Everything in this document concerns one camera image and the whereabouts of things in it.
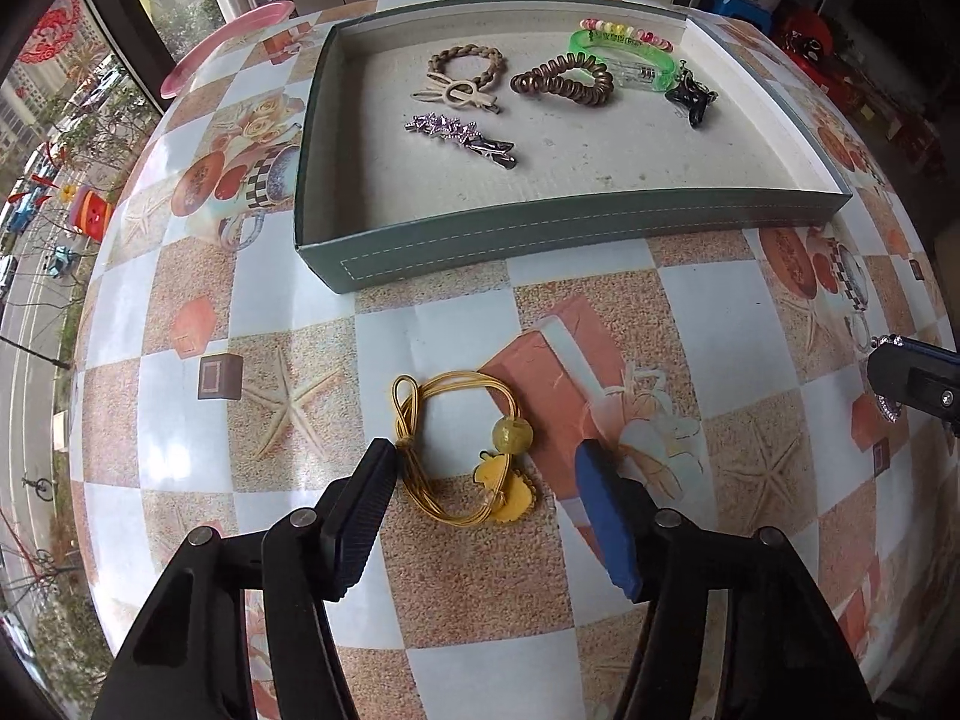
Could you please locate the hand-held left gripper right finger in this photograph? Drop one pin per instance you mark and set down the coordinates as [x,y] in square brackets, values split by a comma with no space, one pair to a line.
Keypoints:
[607,525]

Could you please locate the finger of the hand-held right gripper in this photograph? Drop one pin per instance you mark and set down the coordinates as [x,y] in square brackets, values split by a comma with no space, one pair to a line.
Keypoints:
[915,382]

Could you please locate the red paper window decoration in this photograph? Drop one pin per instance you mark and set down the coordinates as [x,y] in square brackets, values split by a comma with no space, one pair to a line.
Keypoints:
[52,30]

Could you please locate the black claw hair clip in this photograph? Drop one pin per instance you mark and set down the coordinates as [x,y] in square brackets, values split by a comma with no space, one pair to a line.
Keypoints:
[690,97]

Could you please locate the blue plastic stool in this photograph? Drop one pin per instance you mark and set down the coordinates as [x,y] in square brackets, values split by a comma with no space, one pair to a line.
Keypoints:
[739,6]

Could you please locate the grey-green tray box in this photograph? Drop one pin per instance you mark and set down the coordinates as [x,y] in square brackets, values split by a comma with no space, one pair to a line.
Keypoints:
[600,157]

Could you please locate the beige hair clip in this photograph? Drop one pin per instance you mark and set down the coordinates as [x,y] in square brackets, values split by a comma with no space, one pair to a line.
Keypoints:
[457,94]

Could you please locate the red plastic stool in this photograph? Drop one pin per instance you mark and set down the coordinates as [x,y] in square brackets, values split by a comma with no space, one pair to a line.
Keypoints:
[806,34]

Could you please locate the checkered printed tablecloth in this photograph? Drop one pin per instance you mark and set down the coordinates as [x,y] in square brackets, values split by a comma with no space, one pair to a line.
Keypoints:
[225,465]

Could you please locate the silver star hair clip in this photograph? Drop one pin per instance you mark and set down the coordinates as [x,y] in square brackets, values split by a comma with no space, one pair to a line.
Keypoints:
[457,133]

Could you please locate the silver rhinestone hair clip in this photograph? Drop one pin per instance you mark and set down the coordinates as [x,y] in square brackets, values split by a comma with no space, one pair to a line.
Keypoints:
[889,411]

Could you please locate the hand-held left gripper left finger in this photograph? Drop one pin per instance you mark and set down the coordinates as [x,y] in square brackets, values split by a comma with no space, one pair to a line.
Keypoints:
[360,525]

